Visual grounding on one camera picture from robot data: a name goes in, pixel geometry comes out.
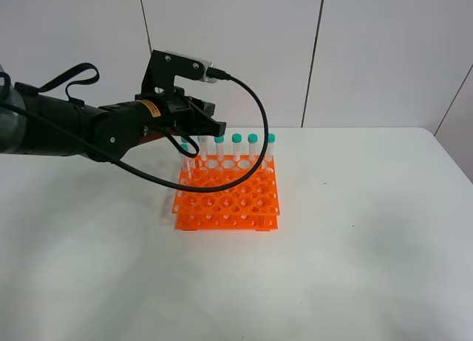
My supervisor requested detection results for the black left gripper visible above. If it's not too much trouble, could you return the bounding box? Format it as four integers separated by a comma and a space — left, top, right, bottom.
135, 87, 226, 137

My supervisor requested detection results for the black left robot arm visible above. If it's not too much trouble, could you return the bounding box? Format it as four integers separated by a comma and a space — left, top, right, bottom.
1, 57, 226, 162

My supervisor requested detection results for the front-left teal-capped test tube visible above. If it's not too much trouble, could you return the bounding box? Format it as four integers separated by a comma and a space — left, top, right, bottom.
182, 155, 191, 179

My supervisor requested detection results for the orange test tube rack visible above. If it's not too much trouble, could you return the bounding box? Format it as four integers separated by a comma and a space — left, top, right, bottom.
171, 155, 280, 232

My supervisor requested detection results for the black left camera cable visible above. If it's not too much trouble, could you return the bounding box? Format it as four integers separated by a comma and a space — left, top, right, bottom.
0, 67, 270, 192

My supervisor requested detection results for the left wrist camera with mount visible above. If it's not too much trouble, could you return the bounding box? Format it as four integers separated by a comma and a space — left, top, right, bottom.
141, 50, 217, 94

